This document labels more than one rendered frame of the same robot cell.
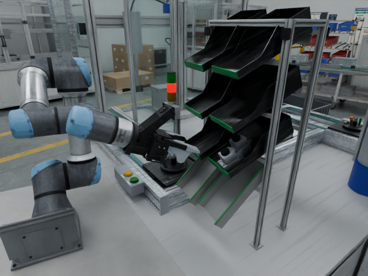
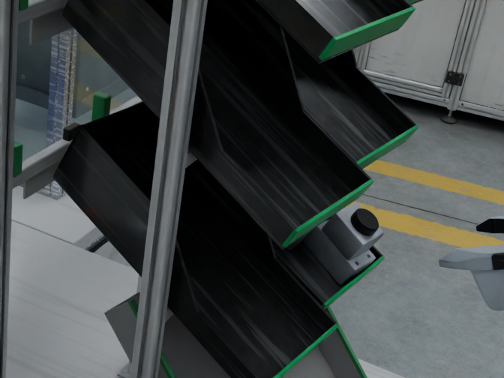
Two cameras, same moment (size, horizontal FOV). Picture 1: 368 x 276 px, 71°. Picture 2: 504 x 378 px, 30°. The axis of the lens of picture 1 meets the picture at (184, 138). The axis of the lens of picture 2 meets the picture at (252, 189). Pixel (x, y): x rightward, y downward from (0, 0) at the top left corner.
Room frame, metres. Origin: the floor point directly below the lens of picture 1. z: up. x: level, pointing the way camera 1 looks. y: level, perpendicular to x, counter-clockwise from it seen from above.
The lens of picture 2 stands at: (1.34, 0.50, 1.74)
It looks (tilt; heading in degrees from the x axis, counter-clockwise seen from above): 28 degrees down; 235
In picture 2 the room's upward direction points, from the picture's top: 10 degrees clockwise
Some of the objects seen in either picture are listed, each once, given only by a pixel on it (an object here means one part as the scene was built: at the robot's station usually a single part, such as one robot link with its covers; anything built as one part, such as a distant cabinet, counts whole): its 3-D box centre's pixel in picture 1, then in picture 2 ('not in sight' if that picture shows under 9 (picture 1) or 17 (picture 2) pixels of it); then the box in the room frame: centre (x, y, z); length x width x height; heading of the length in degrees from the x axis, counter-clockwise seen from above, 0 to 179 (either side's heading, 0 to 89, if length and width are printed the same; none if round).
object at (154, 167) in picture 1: (173, 168); not in sight; (1.15, 0.05, 0.96); 0.24 x 0.24 x 0.02; 35
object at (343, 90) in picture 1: (337, 88); not in sight; (5.46, -3.30, 0.36); 0.60 x 0.40 x 0.15; 47
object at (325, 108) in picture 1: (293, 110); not in sight; (2.84, -1.27, 0.73); 0.62 x 0.42 x 0.23; 35
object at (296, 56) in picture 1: (299, 58); not in sight; (6.22, -2.68, 0.90); 0.40 x 0.30 x 0.17; 137
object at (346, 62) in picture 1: (343, 62); not in sight; (5.60, -3.36, 0.90); 0.40 x 0.31 x 0.17; 45
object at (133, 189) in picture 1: (128, 179); not in sight; (1.10, 0.28, 0.93); 0.21 x 0.07 x 0.06; 35
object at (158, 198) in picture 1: (125, 163); not in sight; (1.29, 0.34, 0.91); 0.89 x 0.06 x 0.11; 35
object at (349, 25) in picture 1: (327, 50); not in sight; (7.73, -4.09, 0.94); 1.34 x 0.93 x 1.87; 47
